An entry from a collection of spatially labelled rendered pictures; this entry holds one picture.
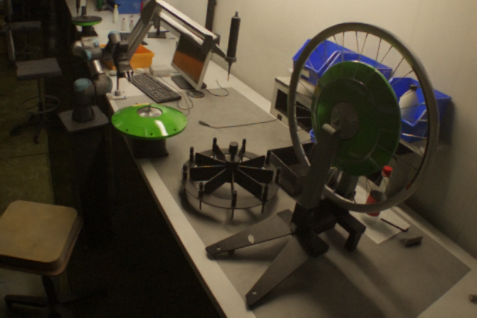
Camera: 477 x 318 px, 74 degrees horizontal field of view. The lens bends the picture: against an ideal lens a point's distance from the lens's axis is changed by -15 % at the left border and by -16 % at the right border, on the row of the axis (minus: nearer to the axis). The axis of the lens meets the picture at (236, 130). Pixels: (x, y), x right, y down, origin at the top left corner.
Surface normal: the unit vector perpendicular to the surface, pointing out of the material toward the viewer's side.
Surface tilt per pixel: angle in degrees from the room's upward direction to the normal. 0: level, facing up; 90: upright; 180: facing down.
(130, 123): 21
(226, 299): 0
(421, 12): 90
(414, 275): 0
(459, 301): 0
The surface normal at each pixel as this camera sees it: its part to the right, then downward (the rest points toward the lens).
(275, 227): -0.14, -0.80
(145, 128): 0.15, -0.64
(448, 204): -0.87, 0.11
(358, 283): 0.13, -0.89
